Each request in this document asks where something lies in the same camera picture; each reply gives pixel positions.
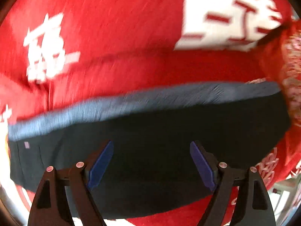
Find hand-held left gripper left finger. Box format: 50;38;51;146
27;140;115;226

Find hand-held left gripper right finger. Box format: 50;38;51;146
189;140;276;226

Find black pants with patterned waistband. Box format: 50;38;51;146
8;81;291;220

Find red printed blanket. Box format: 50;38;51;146
0;0;301;226

